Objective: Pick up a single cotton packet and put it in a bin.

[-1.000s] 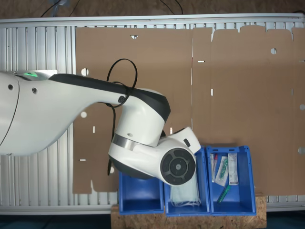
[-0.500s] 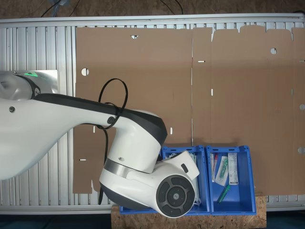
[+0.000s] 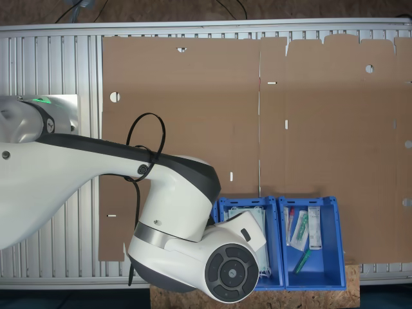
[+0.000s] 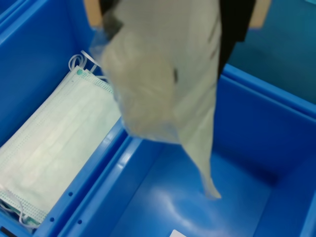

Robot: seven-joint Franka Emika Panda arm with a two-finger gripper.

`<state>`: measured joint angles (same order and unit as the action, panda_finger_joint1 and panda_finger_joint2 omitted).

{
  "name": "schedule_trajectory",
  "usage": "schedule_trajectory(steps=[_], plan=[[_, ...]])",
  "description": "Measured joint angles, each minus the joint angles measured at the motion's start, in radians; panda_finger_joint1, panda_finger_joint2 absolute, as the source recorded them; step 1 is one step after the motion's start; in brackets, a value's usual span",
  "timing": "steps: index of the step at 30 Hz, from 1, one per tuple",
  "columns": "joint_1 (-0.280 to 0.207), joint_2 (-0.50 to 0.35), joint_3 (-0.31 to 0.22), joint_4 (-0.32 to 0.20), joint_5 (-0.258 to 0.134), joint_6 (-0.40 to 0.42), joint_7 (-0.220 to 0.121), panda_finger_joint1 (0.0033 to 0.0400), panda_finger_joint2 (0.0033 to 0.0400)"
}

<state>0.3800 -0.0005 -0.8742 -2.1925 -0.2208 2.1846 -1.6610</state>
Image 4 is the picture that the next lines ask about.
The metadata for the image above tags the white Fuhrmann cotton packet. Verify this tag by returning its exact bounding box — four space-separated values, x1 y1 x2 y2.
89 0 222 200

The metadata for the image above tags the stack of white face masks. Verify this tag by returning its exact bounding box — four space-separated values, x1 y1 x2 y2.
0 50 124 229

